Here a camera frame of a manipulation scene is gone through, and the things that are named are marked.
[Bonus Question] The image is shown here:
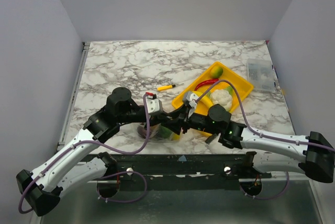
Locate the yellow lemon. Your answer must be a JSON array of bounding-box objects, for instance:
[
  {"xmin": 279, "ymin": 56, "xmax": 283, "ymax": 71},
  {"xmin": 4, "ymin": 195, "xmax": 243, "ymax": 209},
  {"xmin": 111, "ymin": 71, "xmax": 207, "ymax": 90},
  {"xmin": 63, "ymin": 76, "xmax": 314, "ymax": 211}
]
[{"xmin": 170, "ymin": 133, "xmax": 180, "ymax": 141}]

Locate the green bell pepper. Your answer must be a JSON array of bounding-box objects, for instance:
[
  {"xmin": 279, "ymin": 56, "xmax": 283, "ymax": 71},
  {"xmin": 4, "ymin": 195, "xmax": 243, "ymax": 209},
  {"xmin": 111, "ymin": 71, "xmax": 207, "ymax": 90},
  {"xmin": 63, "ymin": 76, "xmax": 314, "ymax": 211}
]
[{"xmin": 157, "ymin": 125, "xmax": 173, "ymax": 139}]

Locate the clear zip top bag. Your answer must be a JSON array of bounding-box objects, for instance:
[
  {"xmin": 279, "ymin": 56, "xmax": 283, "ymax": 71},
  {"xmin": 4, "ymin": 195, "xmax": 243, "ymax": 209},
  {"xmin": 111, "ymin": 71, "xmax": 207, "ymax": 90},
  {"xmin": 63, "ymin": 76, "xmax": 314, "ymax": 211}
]
[{"xmin": 136, "ymin": 93, "xmax": 181, "ymax": 143}]

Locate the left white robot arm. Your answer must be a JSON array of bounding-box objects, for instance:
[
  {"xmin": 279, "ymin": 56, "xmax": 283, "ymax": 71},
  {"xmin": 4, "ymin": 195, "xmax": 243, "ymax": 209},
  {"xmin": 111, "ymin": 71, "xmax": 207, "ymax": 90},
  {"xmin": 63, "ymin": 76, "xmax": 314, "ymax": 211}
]
[{"xmin": 16, "ymin": 87, "xmax": 170, "ymax": 217}]

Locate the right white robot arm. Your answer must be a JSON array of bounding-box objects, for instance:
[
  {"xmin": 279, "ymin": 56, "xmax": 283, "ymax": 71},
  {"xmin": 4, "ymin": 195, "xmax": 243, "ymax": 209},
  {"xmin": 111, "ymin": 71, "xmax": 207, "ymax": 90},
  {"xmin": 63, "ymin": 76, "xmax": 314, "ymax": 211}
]
[{"xmin": 162, "ymin": 104, "xmax": 334, "ymax": 183}]

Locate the white cauliflower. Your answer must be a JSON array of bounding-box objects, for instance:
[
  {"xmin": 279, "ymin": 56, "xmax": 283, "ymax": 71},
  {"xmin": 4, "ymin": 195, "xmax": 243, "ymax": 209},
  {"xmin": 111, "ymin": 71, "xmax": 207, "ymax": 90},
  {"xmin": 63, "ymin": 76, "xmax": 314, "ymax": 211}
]
[{"xmin": 209, "ymin": 86, "xmax": 233, "ymax": 111}]

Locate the yellow banana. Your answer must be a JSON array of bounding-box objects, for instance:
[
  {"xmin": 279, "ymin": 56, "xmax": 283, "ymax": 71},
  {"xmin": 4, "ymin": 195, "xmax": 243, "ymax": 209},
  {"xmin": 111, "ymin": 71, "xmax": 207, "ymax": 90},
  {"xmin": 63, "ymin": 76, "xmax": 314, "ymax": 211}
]
[{"xmin": 193, "ymin": 91, "xmax": 213, "ymax": 108}]

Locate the red chili pepper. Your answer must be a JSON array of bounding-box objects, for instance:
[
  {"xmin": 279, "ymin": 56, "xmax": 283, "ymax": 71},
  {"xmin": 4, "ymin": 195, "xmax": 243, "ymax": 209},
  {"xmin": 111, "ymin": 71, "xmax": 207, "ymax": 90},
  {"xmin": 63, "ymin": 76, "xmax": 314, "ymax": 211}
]
[{"xmin": 194, "ymin": 79, "xmax": 219, "ymax": 91}]

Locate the yellow plastic tray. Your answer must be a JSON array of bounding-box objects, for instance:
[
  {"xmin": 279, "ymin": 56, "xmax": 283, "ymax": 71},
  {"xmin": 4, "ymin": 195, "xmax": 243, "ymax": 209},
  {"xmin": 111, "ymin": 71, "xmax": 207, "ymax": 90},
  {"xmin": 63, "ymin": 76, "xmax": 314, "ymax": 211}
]
[{"xmin": 172, "ymin": 62, "xmax": 254, "ymax": 137}]

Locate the yellow green mango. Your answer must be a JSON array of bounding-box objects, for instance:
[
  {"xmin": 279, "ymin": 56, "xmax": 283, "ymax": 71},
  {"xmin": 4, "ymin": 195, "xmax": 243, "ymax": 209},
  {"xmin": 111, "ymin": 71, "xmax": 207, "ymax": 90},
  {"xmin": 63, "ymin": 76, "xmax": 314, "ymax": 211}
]
[{"xmin": 210, "ymin": 66, "xmax": 223, "ymax": 79}]

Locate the clear plastic box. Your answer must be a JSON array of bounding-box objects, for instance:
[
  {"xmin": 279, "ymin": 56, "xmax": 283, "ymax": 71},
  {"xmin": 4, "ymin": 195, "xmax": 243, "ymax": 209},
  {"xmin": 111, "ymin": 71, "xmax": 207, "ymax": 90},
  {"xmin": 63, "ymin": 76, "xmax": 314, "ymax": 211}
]
[{"xmin": 247, "ymin": 59, "xmax": 275, "ymax": 93}]

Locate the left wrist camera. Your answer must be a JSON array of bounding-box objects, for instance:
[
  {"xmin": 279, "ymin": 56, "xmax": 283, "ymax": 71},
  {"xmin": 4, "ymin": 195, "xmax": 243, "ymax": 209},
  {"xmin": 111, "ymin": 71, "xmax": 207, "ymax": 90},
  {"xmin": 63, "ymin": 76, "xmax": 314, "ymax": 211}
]
[{"xmin": 145, "ymin": 92, "xmax": 163, "ymax": 116}]

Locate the yellow handled screwdriver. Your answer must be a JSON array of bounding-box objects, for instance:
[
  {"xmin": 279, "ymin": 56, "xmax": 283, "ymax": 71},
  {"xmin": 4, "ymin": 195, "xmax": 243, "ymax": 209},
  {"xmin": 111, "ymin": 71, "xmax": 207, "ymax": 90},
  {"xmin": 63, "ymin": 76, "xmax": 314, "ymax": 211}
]
[{"xmin": 157, "ymin": 83, "xmax": 183, "ymax": 92}]

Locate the black table front rail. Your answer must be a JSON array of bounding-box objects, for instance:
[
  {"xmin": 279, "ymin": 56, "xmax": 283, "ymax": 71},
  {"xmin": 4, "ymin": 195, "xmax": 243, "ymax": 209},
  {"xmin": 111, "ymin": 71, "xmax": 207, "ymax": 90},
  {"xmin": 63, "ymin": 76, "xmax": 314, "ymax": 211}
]
[{"xmin": 83, "ymin": 152, "xmax": 271, "ymax": 191}]

